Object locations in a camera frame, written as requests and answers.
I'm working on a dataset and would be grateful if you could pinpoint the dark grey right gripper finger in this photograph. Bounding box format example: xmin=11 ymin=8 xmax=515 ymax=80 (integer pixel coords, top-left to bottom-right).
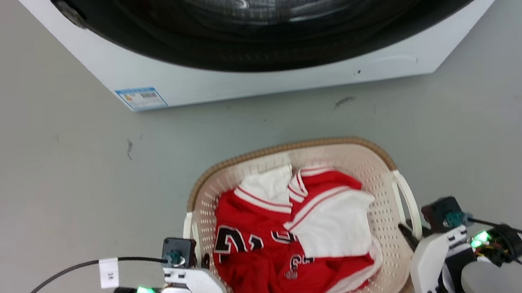
xmin=398 ymin=220 xmax=422 ymax=254

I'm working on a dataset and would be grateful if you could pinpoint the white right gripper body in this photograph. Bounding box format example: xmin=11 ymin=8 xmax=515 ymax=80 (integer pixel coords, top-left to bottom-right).
xmin=404 ymin=224 xmax=477 ymax=293

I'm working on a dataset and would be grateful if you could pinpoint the beige perforated plastic laundry basket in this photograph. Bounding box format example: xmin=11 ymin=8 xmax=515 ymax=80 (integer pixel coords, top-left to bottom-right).
xmin=172 ymin=127 xmax=432 ymax=293

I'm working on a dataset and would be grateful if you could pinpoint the red basketball jersey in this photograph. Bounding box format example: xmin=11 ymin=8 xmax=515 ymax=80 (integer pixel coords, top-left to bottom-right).
xmin=203 ymin=160 xmax=381 ymax=293

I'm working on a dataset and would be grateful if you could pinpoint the white garment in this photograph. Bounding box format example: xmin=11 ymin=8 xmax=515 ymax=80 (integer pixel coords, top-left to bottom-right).
xmin=237 ymin=153 xmax=389 ymax=293

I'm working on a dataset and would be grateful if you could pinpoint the blue energy label sticker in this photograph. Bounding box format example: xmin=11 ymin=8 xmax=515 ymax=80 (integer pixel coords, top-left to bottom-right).
xmin=114 ymin=83 xmax=168 ymax=114

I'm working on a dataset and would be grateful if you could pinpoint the white front-load washing machine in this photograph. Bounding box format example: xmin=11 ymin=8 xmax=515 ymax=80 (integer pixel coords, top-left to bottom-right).
xmin=16 ymin=0 xmax=522 ymax=130

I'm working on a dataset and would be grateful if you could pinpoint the black round washer door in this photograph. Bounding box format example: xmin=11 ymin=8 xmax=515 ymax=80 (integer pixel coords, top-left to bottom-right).
xmin=48 ymin=0 xmax=522 ymax=103

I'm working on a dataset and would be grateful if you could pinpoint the white left cable tag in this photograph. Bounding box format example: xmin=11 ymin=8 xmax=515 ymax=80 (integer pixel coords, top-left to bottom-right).
xmin=97 ymin=257 xmax=122 ymax=290

